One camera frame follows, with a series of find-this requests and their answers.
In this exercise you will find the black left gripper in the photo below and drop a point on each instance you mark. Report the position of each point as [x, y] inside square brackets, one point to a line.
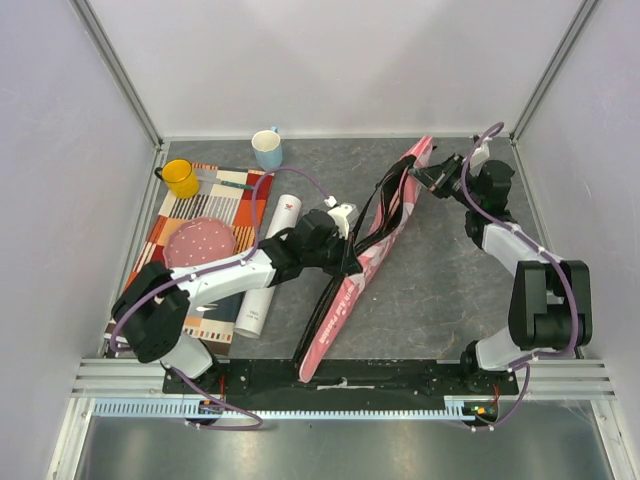
[349, 264]

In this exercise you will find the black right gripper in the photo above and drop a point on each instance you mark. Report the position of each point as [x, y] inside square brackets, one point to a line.
[430, 176]

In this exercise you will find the pink sport racket bag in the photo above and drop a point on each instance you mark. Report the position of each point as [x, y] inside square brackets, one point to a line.
[394, 198]

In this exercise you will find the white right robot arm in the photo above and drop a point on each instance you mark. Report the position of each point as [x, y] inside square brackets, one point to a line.
[550, 311]

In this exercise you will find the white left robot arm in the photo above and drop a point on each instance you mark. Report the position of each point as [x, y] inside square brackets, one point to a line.
[151, 311]

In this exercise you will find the light blue mug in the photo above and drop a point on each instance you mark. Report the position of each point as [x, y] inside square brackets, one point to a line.
[267, 148]

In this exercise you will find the pink dotted plate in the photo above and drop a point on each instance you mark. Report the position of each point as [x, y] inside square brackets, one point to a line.
[199, 241]

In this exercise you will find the yellow enamel mug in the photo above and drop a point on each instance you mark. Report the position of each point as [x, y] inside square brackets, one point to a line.
[180, 177]

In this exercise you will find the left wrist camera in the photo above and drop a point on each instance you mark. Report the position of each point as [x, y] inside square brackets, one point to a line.
[344, 215]

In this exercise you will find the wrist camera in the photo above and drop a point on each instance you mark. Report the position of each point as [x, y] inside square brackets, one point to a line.
[344, 215]
[480, 155]

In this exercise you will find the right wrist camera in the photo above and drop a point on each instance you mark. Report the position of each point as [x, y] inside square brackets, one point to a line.
[480, 155]

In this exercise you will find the white slotted cable duct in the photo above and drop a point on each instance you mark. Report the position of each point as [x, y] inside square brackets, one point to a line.
[194, 409]

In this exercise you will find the aluminium frame post right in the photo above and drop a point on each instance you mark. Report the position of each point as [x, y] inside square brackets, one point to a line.
[563, 50]

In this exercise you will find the aluminium frame post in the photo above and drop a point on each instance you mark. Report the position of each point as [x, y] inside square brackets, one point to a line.
[563, 50]
[104, 46]

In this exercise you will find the aluminium frame post left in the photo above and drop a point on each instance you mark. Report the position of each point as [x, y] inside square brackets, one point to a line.
[104, 46]

